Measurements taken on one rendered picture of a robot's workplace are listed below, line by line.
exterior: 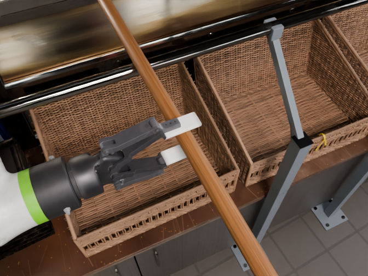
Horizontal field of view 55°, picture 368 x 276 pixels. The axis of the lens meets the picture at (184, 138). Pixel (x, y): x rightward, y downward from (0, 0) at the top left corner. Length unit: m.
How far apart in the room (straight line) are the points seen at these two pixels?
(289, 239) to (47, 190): 1.48
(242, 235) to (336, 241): 1.44
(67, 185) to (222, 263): 1.30
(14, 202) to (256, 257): 0.36
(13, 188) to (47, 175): 0.05
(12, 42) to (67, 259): 0.68
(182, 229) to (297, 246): 0.82
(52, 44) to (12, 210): 0.68
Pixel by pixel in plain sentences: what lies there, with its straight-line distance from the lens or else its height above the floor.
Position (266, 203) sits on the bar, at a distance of 1.31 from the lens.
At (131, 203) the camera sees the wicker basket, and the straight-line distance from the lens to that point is 1.25.
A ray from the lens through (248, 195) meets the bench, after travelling 1.28.
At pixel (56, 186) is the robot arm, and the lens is 0.58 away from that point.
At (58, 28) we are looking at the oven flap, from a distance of 1.16.
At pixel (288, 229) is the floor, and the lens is 1.91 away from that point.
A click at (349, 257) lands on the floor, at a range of 1.96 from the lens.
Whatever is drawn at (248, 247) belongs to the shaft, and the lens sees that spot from 0.54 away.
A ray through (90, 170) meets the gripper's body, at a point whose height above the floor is 1.23.
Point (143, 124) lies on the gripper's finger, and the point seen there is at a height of 1.27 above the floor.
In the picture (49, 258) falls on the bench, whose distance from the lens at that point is 1.26.
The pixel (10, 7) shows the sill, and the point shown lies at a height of 1.16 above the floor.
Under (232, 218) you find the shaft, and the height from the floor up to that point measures 1.21.
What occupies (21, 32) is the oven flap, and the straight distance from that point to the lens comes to 1.16.
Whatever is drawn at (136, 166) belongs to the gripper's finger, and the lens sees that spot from 0.64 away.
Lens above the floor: 1.71
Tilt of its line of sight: 55 degrees down
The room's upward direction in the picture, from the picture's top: straight up
